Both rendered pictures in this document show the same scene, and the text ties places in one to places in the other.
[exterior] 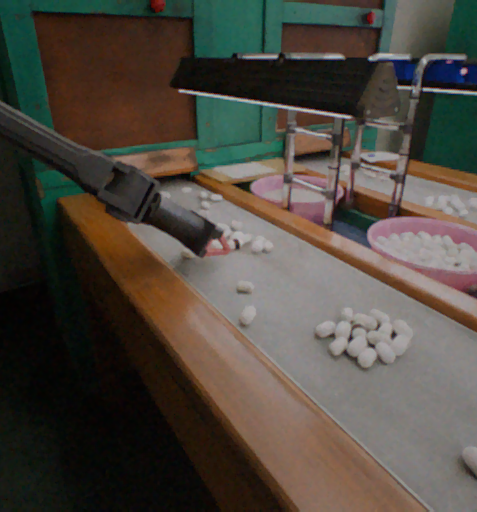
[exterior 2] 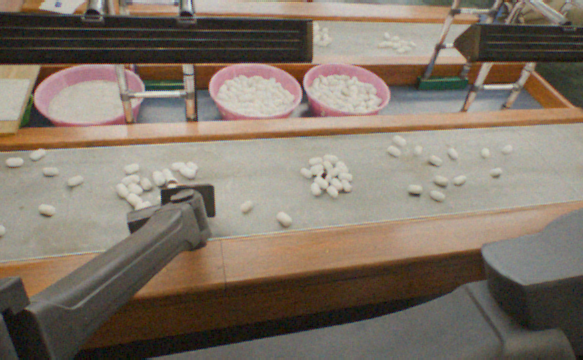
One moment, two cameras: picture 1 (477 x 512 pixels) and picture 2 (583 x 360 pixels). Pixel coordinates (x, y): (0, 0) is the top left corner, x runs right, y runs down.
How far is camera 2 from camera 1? 0.73 m
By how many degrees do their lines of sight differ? 63
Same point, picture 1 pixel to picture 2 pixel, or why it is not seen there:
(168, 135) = not seen: outside the picture
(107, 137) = not seen: outside the picture
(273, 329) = (299, 213)
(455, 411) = (385, 177)
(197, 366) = (335, 262)
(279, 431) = (392, 244)
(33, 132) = (159, 248)
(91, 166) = (189, 226)
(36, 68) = not seen: outside the picture
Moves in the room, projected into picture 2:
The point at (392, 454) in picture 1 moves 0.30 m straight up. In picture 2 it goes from (401, 212) to (453, 108)
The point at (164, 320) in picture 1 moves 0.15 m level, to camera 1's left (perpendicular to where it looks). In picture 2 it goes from (279, 267) to (246, 340)
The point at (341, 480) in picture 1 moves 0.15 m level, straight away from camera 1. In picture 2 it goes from (420, 234) to (365, 194)
